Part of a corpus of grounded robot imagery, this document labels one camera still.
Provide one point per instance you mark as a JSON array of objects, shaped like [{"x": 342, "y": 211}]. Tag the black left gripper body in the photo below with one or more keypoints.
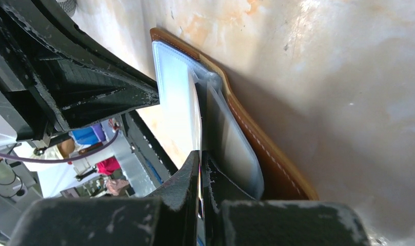
[{"x": 10, "y": 85}]

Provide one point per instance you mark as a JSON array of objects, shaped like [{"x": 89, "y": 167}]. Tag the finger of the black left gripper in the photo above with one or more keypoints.
[
  {"x": 69, "y": 90},
  {"x": 44, "y": 24}
]

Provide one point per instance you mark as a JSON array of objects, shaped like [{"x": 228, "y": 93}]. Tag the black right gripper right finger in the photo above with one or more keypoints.
[{"x": 232, "y": 217}]

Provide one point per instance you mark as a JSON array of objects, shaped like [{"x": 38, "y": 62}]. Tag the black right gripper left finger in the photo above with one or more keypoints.
[{"x": 167, "y": 216}]

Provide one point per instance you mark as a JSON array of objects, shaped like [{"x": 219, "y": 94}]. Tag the brown leather card holder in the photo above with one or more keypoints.
[{"x": 242, "y": 150}]

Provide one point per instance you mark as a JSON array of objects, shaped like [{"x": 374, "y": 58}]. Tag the purple glitter microphone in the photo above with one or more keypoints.
[{"x": 69, "y": 6}]

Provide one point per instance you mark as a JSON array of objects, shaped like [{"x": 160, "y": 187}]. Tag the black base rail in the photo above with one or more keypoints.
[{"x": 147, "y": 165}]

